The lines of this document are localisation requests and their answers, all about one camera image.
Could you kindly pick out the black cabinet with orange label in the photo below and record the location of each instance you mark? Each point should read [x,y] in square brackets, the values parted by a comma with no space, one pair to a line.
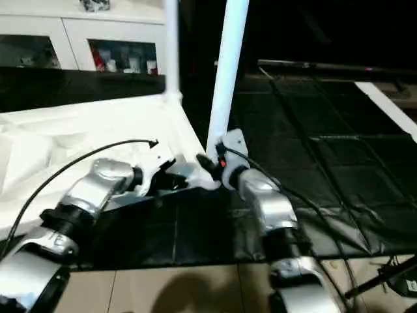
[300,32]

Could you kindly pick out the black metal stand leg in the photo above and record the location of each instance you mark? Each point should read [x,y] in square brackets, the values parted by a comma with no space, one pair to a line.
[384,277]

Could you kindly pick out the white plastic table leg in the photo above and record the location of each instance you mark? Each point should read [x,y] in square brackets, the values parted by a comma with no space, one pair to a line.
[227,72]
[172,45]

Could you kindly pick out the crumpled silver black object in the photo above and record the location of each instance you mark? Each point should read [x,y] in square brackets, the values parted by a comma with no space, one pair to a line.
[94,4]

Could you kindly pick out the white cabinet with glass doors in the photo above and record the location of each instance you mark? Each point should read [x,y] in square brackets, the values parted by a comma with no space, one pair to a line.
[98,32]

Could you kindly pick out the glossy black long bar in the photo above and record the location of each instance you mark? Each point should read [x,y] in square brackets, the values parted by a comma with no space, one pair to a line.
[326,64]

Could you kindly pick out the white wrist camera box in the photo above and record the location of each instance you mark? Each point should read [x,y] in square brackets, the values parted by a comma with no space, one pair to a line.
[233,143]
[153,166]

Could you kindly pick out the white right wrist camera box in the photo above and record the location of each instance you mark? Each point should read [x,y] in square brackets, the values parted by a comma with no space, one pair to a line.
[233,143]

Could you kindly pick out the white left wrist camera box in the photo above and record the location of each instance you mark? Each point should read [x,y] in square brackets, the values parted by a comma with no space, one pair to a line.
[153,166]

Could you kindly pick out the white plastic table top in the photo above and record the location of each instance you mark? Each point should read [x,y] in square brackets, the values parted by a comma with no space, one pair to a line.
[65,143]

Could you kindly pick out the black work mat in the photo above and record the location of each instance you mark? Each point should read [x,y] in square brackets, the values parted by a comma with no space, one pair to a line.
[326,130]

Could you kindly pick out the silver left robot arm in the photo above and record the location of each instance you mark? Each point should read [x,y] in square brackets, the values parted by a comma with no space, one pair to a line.
[91,192]

